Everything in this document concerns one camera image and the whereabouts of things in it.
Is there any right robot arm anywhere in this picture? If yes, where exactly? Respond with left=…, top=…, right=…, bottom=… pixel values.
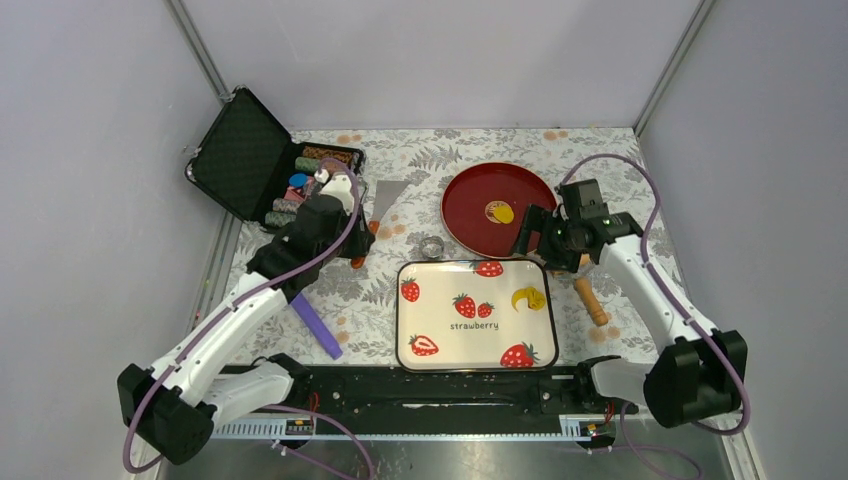
left=511, top=180, right=751, bottom=435

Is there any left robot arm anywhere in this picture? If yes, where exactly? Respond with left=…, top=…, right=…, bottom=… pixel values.
left=117, top=158, right=365, bottom=474

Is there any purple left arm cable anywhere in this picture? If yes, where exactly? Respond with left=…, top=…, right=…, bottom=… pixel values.
left=121, top=157, right=379, bottom=480

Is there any metal spatula wooden handle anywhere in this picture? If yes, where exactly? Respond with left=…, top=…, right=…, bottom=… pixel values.
left=349, top=180, right=408, bottom=269

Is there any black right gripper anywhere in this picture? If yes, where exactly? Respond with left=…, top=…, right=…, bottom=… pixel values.
left=507, top=205, right=582, bottom=275

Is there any wooden dough roller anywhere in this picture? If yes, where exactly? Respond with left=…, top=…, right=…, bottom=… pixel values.
left=548, top=255, right=609, bottom=327

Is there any floral table mat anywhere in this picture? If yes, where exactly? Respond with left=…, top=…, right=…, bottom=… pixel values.
left=206, top=127, right=709, bottom=367

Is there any red round plate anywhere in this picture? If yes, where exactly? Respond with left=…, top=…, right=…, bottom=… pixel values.
left=441, top=162, right=557, bottom=259

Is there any white strawberry tray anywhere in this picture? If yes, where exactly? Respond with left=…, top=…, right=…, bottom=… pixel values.
left=396, top=259, right=559, bottom=372

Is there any black poker chip case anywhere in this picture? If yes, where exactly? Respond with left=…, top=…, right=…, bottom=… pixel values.
left=184, top=85, right=366, bottom=233

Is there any purple cylinder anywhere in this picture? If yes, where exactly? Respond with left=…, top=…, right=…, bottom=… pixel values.
left=290, top=293, right=343, bottom=360

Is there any yellow dough piece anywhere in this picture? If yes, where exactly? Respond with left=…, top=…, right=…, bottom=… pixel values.
left=486, top=201, right=515, bottom=225

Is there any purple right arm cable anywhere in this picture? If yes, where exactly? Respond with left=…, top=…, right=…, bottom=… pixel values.
left=559, top=153, right=754, bottom=480

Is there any yellow dough scrap ring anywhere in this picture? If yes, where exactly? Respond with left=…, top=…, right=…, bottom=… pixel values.
left=511, top=286, right=549, bottom=313

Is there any small glass cup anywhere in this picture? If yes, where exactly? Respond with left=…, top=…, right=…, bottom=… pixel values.
left=419, top=236, right=445, bottom=261

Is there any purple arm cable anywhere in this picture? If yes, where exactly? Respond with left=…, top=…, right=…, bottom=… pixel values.
left=121, top=157, right=379, bottom=480
left=559, top=153, right=754, bottom=480

